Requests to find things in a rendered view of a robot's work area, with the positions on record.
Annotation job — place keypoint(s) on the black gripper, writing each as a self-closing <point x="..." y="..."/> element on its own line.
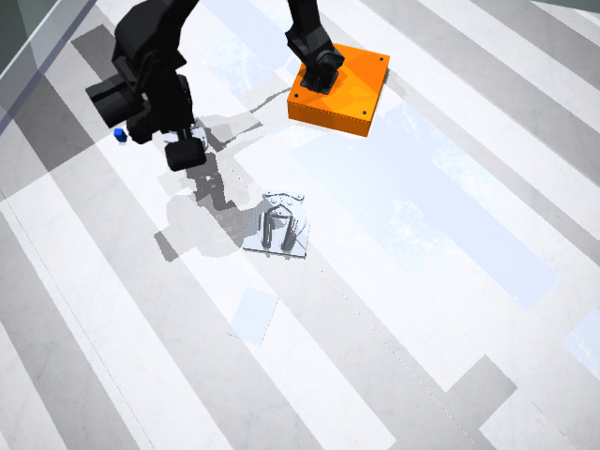
<point x="186" y="152"/>

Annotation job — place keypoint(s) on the blue cube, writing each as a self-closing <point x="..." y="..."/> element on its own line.
<point x="120" y="135"/>

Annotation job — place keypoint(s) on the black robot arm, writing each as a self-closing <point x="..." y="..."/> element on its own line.
<point x="146" y="57"/>

